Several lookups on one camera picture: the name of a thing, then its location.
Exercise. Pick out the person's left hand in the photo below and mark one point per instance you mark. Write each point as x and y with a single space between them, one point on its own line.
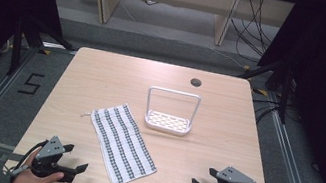
30 181

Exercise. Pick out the black metal stand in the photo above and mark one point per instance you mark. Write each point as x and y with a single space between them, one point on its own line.
18 45
284 92

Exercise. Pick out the grey striped white cloth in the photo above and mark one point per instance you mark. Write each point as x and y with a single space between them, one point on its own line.
122 145

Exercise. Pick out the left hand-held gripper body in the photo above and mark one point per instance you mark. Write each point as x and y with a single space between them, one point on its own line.
51 149

